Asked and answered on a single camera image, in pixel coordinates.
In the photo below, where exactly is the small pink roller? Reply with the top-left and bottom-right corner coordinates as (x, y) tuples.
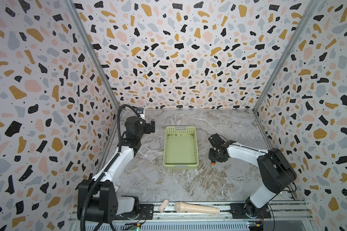
(158, 199), (170, 213)

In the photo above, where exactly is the beige toy microphone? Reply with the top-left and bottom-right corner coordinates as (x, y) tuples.
(174, 202), (220, 214)

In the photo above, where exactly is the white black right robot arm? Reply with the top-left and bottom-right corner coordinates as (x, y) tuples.
(208, 133), (296, 218)

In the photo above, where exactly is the light green perforated bin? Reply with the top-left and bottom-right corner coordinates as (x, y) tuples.
(163, 126), (199, 169)

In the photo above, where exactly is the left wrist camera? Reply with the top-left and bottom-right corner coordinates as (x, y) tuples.
(135, 107), (145, 119)

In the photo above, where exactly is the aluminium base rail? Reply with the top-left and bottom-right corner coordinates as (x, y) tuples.
(66, 200), (319, 231)

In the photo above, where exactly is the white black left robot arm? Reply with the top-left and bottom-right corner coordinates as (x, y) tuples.
(77, 116), (155, 224)

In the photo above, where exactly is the black corrugated cable hose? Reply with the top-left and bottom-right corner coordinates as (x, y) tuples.
(79, 104), (141, 231)

